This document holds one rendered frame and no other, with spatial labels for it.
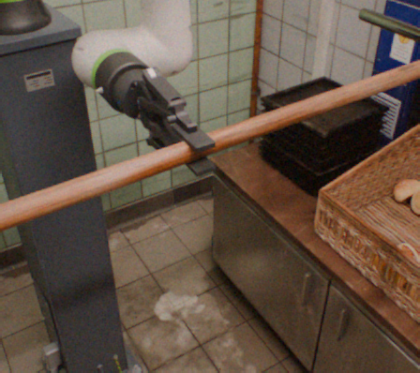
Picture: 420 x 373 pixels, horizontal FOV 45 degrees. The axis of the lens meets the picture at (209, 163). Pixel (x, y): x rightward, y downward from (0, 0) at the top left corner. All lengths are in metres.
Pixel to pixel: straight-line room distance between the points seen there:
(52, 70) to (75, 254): 0.51
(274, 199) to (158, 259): 0.78
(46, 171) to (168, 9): 0.48
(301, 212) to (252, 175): 0.23
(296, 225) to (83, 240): 0.60
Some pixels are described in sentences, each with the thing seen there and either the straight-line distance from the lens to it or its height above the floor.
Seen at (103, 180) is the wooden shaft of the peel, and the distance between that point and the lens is 0.63.
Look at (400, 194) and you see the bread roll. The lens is 1.59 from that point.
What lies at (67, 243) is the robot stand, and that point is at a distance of 1.35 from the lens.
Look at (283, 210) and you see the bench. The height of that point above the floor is 0.58.
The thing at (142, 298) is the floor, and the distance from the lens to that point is 2.05.
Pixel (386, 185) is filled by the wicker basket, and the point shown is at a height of 0.64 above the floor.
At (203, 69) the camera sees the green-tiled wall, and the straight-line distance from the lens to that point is 2.18.
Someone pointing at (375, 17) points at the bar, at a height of 1.17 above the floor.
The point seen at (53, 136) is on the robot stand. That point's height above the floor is 0.97.
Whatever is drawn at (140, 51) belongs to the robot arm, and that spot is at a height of 1.20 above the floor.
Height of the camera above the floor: 1.55
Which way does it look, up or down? 35 degrees down
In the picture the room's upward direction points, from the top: straight up
